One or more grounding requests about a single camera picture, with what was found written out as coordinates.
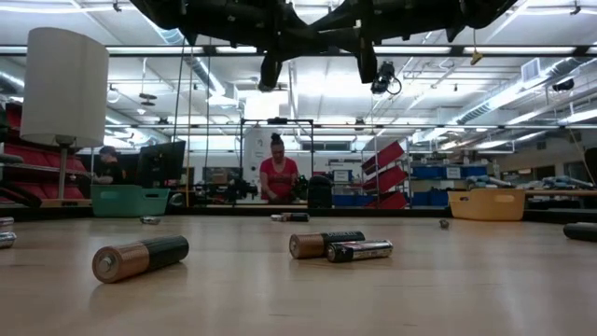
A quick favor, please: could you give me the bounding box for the red bin rack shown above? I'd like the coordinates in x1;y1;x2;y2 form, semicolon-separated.
361;139;410;210

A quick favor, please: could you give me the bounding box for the yellow plastic bin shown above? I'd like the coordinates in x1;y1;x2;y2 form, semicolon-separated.
447;188;528;222

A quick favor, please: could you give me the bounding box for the wooden workbench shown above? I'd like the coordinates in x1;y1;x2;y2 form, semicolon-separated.
524;188;597;198

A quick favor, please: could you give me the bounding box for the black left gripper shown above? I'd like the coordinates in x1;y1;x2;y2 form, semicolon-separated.
200;0;329;92

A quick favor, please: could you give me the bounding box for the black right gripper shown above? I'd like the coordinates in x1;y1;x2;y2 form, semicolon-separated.
321;0;421;86

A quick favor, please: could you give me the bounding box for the black aluminium table frame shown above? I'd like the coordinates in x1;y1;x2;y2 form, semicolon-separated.
0;203;597;224

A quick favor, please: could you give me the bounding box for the blue bin shelf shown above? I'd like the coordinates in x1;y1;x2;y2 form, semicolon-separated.
410;163;490;207

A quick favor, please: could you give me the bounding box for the white air vent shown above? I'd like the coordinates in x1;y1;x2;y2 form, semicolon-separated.
521;57;542;83

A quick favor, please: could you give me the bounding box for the brown cardboard box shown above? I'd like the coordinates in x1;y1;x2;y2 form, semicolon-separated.
203;166;243;186

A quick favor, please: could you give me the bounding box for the white table lamp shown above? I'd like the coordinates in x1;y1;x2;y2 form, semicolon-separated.
19;26;110;208

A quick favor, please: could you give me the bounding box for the black ceiling camera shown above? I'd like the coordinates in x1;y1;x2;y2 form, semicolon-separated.
370;60;403;97

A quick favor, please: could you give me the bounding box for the black ceiling light rail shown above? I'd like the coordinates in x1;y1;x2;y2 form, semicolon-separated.
104;121;597;132
0;44;597;59

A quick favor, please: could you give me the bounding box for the silver ceiling duct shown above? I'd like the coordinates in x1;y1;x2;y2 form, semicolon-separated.
454;55;597;126

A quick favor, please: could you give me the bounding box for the person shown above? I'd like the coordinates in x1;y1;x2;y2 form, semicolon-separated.
258;133;300;205
94;145;126;186

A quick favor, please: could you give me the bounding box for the grey blue machine part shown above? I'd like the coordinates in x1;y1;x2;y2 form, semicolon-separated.
465;174;514;190
540;175;596;190

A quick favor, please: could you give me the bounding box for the black chair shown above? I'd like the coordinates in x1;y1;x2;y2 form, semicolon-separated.
0;152;43;209

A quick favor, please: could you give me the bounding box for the black monitor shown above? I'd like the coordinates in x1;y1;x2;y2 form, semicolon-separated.
136;140;187;189

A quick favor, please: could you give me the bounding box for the green plastic bin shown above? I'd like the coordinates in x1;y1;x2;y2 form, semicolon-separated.
90;185;172;218

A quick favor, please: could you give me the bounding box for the red storage shelf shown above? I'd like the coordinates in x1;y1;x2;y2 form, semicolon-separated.
0;101;90;206

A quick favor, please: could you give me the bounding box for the yellow hanging hook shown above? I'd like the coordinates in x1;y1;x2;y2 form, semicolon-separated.
469;27;484;66

